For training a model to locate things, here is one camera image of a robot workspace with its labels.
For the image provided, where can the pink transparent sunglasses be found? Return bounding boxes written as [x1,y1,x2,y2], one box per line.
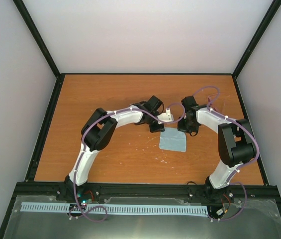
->
[207,93,222,113]

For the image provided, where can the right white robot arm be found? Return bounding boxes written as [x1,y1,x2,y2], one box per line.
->
[177,96,259,201]

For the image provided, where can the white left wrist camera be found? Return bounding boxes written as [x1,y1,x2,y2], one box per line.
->
[157,108,174,124]

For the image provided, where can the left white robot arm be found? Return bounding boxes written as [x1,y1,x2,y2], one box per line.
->
[63,96,165,201]

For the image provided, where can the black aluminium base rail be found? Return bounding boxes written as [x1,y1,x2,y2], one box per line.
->
[14,181,279,204]

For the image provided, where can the light blue slotted cable duct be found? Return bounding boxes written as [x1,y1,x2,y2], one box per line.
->
[20,202,208,217]

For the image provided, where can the light blue cleaning cloth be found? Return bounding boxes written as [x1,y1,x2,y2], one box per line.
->
[159,127,187,152]

